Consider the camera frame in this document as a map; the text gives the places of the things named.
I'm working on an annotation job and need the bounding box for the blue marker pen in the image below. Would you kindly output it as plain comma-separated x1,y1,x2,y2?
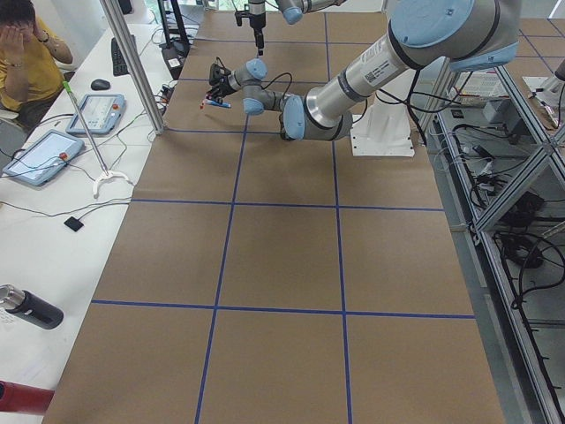
207,100,231,109

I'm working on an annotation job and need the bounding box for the teach pendant near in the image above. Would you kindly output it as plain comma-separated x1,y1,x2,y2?
3,130,85,187

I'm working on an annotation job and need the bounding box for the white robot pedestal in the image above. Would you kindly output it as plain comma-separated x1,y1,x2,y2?
350,99,415,157

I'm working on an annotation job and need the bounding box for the brown paper table cover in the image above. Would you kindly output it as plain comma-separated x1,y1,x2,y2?
45,12,505,423

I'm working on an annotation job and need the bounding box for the small black square pad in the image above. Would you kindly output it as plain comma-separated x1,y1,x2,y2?
64,216,84,232

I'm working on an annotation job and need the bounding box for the black thermos bottle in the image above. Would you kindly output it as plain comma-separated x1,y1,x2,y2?
1,284,64,329

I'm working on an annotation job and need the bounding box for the white reacher stick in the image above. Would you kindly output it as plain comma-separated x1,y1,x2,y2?
63,81,133,199

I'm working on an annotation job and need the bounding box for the grey aluminium frame post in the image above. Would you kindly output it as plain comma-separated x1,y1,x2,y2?
100,0,164,135

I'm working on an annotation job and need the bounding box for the black keyboard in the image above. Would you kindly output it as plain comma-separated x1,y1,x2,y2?
110,37,129,77

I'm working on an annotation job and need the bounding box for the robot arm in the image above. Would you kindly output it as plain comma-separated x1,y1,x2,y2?
237,0,344,57
206,0,522,140

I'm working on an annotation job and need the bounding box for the person in yellow shirt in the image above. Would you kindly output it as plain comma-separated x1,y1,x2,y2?
1,0,73,130

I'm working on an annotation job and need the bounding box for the teach pendant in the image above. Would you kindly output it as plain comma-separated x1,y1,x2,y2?
78,94,126,135
3,130,85,187

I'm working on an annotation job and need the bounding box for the black computer mouse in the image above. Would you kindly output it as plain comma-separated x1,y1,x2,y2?
90,79,111,91

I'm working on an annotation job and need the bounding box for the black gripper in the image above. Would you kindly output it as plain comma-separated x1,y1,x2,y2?
206,73,234,102
249,2,266,56

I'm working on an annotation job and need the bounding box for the red bottle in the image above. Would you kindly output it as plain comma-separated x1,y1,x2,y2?
1,381,55,415

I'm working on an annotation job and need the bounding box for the teach pendant far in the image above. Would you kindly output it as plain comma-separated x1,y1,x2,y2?
78,94,126,135

